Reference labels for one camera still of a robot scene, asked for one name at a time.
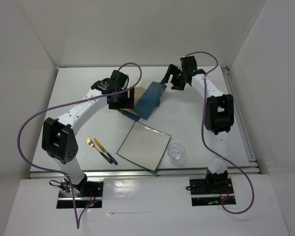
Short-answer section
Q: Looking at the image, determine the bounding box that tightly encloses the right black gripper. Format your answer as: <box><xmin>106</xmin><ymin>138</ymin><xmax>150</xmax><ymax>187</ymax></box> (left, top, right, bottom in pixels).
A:
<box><xmin>160</xmin><ymin>64</ymin><xmax>186</xmax><ymax>91</ymax></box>

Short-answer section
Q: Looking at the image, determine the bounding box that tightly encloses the gold knife green handle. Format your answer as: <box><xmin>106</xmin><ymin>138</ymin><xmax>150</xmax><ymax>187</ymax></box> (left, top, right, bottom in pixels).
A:
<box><xmin>94</xmin><ymin>138</ymin><xmax>118</xmax><ymax>165</ymax></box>

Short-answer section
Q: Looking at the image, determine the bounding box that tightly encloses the white square plate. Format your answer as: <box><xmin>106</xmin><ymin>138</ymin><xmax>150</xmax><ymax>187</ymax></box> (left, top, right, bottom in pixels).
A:
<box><xmin>117</xmin><ymin>121</ymin><xmax>171</xmax><ymax>171</ymax></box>

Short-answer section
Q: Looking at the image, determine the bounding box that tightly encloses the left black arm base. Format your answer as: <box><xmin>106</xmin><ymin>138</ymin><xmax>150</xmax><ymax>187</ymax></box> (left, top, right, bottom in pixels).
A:
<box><xmin>49</xmin><ymin>179</ymin><xmax>104</xmax><ymax>209</ymax></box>

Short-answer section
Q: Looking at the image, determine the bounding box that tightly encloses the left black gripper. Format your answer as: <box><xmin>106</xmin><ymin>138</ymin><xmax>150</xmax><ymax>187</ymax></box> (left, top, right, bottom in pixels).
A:
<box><xmin>108</xmin><ymin>87</ymin><xmax>134</xmax><ymax>110</ymax></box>

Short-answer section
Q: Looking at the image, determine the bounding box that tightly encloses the aluminium rail frame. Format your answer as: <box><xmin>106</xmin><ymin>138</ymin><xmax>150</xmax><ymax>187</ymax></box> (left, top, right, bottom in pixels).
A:
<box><xmin>33</xmin><ymin>66</ymin><xmax>260</xmax><ymax>177</ymax></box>

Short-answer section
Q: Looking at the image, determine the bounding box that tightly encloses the clear drinking glass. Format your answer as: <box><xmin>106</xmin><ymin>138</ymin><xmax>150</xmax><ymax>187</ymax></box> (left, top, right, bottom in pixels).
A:
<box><xmin>167</xmin><ymin>143</ymin><xmax>185</xmax><ymax>165</ymax></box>

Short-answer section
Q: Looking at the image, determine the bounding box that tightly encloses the blue and tan placemat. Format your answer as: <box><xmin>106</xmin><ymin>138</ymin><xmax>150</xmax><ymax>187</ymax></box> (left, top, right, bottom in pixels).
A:
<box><xmin>118</xmin><ymin>82</ymin><xmax>167</xmax><ymax>121</ymax></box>

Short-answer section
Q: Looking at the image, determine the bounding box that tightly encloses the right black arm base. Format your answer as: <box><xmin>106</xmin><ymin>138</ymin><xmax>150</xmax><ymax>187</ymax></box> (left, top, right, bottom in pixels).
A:
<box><xmin>185</xmin><ymin>175</ymin><xmax>236</xmax><ymax>207</ymax></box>

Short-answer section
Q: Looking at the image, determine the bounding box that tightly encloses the gold fork green handle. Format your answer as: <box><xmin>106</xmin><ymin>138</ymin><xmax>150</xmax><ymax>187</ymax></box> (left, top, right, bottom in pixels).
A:
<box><xmin>86</xmin><ymin>138</ymin><xmax>113</xmax><ymax>164</ymax></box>

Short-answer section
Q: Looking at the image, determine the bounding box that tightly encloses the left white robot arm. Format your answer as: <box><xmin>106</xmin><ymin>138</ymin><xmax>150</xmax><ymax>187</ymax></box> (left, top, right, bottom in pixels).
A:
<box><xmin>42</xmin><ymin>70</ymin><xmax>134</xmax><ymax>196</ymax></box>

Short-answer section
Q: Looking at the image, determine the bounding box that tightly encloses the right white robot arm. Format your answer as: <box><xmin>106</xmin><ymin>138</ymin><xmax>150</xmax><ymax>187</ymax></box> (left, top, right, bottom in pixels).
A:
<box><xmin>161</xmin><ymin>55</ymin><xmax>235</xmax><ymax>193</ymax></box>

